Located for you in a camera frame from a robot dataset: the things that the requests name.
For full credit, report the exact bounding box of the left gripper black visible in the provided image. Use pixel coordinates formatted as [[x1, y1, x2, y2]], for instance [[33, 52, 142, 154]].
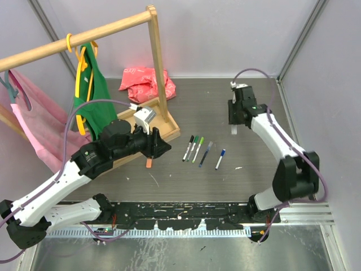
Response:
[[112, 121, 171, 160]]

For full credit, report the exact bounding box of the grey pencil orange tip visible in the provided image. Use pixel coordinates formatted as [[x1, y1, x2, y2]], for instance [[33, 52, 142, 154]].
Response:
[[231, 125, 237, 135]]

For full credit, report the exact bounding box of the orange eraser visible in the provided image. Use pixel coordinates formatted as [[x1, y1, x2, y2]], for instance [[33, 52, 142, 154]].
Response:
[[146, 158, 152, 168]]

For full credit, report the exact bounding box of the white pen black tip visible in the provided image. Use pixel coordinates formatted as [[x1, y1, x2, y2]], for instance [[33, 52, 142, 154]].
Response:
[[182, 142, 192, 161]]

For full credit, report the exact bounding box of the long white green pen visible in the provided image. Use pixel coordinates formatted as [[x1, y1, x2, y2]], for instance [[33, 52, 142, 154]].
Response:
[[186, 142, 196, 162]]

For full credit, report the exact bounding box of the white pen green tip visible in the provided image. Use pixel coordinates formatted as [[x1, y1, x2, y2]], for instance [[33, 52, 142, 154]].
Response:
[[192, 143, 201, 163]]

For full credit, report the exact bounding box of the blue pen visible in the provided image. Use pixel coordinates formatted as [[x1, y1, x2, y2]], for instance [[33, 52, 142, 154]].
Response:
[[199, 146, 211, 168]]

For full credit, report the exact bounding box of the short white pen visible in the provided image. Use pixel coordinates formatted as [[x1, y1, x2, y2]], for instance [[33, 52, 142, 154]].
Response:
[[215, 155, 223, 170]]

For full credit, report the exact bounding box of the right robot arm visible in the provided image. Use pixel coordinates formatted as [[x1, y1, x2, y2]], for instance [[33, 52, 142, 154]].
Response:
[[228, 82, 320, 222]]

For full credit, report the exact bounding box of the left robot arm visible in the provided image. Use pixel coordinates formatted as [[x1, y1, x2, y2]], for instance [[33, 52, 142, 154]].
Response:
[[1, 120, 171, 250]]

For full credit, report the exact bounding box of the wooden clothes rack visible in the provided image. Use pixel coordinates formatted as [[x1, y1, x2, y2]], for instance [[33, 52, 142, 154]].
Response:
[[0, 5, 181, 176]]

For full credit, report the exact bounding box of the red patterned cloth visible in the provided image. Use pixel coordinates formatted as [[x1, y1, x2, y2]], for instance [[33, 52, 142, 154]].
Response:
[[118, 67, 159, 103]]

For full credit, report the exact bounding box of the green tank top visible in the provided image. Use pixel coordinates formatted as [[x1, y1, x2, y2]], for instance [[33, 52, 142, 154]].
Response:
[[74, 41, 117, 140]]

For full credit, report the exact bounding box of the yellow plastic hanger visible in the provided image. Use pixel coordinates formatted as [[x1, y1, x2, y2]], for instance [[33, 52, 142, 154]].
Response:
[[65, 33, 99, 136]]

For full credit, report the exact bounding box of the grey blue hanger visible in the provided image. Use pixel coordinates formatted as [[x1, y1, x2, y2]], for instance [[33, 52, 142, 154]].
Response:
[[1, 70, 32, 111]]

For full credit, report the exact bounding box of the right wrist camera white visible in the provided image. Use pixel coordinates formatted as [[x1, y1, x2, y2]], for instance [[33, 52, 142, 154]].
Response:
[[230, 81, 248, 104]]

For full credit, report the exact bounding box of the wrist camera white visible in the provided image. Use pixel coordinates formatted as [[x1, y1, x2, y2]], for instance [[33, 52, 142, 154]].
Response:
[[133, 107, 156, 135], [230, 81, 248, 104]]

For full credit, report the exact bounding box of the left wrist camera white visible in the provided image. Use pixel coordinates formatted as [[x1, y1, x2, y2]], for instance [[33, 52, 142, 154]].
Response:
[[133, 107, 156, 135]]

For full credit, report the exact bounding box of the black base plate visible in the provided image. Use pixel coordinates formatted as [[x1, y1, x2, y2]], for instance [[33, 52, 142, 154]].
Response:
[[80, 200, 281, 230]]

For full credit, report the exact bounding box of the white cable duct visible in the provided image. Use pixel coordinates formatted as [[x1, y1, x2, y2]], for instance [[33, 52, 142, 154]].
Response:
[[47, 225, 252, 238]]

